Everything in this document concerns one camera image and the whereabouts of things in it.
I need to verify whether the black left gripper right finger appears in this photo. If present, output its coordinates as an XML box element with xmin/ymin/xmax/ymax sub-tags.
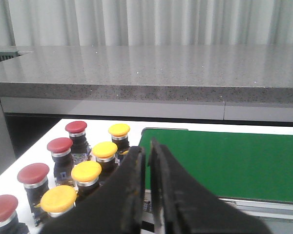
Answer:
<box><xmin>148</xmin><ymin>138</ymin><xmax>271</xmax><ymax>234</ymax></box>

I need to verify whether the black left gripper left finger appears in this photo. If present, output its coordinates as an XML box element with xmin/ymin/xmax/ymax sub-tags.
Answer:
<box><xmin>40</xmin><ymin>146</ymin><xmax>146</xmax><ymax>234</ymax></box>

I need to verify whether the yellow push button switch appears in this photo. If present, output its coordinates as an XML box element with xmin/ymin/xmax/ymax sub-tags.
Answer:
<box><xmin>108</xmin><ymin>123</ymin><xmax>130</xmax><ymax>162</ymax></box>
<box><xmin>40</xmin><ymin>185</ymin><xmax>77</xmax><ymax>218</ymax></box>
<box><xmin>91</xmin><ymin>141</ymin><xmax>118</xmax><ymax>184</ymax></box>
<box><xmin>71</xmin><ymin>161</ymin><xmax>102</xmax><ymax>201</ymax></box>

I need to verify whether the red push button switch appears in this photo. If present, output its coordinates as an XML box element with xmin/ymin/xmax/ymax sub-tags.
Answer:
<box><xmin>65</xmin><ymin>120</ymin><xmax>91</xmax><ymax>165</ymax></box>
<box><xmin>17</xmin><ymin>163</ymin><xmax>50</xmax><ymax>227</ymax></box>
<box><xmin>47</xmin><ymin>137</ymin><xmax>75</xmax><ymax>187</ymax></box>
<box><xmin>0</xmin><ymin>195</ymin><xmax>30</xmax><ymax>234</ymax></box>

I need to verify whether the green conveyor belt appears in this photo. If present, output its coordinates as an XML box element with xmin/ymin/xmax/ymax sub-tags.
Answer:
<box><xmin>139</xmin><ymin>129</ymin><xmax>293</xmax><ymax>203</ymax></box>

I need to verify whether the grey granite counter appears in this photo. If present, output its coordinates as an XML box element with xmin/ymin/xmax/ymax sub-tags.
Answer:
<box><xmin>0</xmin><ymin>44</ymin><xmax>293</xmax><ymax>121</ymax></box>

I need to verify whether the dark vent grille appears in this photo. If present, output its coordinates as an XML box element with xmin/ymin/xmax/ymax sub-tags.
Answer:
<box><xmin>0</xmin><ymin>47</ymin><xmax>20</xmax><ymax>62</ymax></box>

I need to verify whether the white pleated curtain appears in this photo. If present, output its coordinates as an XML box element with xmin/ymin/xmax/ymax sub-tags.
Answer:
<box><xmin>0</xmin><ymin>0</ymin><xmax>293</xmax><ymax>46</ymax></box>

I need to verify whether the aluminium conveyor frame rail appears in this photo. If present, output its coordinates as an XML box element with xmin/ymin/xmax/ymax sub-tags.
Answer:
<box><xmin>219</xmin><ymin>197</ymin><xmax>293</xmax><ymax>222</ymax></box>

